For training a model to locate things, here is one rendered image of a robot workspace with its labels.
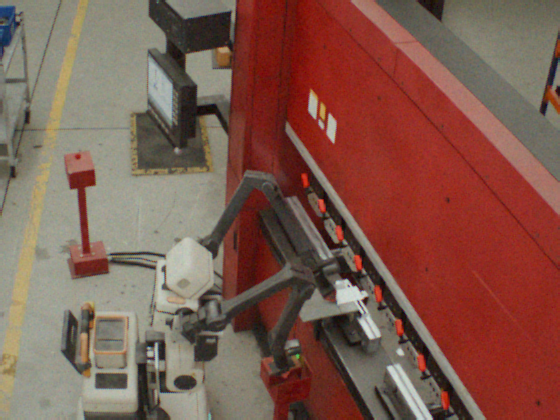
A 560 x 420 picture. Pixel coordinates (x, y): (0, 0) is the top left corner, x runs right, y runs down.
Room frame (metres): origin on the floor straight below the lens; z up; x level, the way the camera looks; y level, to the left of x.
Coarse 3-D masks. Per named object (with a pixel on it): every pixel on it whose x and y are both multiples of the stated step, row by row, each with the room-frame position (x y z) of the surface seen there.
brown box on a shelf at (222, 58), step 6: (222, 48) 4.97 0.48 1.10; (216, 54) 5.01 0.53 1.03; (222, 54) 4.92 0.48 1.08; (228, 54) 4.93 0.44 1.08; (216, 60) 5.00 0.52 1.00; (222, 60) 4.92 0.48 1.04; (228, 60) 4.93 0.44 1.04; (216, 66) 4.92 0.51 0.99; (222, 66) 4.92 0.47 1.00; (228, 66) 4.93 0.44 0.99
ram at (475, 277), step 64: (320, 64) 3.35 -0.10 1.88; (320, 128) 3.29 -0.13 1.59; (384, 128) 2.78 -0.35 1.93; (384, 192) 2.71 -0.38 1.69; (448, 192) 2.34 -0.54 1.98; (384, 256) 2.64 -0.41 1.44; (448, 256) 2.26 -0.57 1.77; (512, 256) 1.97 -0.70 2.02; (448, 320) 2.17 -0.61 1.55; (512, 320) 1.89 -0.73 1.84; (512, 384) 1.79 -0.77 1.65
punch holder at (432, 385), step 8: (432, 360) 2.20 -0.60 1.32; (432, 368) 2.18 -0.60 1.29; (440, 368) 2.14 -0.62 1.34; (432, 376) 2.17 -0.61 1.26; (440, 376) 2.13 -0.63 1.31; (424, 384) 2.19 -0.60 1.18; (432, 384) 2.15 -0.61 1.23; (440, 384) 2.11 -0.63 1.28; (448, 384) 2.09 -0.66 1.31; (432, 392) 2.14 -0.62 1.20; (440, 392) 2.10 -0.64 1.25; (448, 392) 2.09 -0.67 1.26; (440, 400) 2.08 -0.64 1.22
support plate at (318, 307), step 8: (336, 288) 2.91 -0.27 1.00; (344, 288) 2.92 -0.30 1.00; (288, 296) 2.85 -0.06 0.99; (312, 296) 2.85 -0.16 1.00; (320, 296) 2.85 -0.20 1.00; (304, 304) 2.79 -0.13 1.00; (312, 304) 2.80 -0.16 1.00; (320, 304) 2.80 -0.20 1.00; (328, 304) 2.81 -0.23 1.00; (344, 304) 2.81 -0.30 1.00; (352, 304) 2.82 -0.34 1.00; (304, 312) 2.74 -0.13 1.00; (312, 312) 2.75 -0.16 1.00; (320, 312) 2.75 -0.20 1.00; (328, 312) 2.75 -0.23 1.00; (336, 312) 2.76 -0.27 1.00; (344, 312) 2.76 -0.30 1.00; (304, 320) 2.69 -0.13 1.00
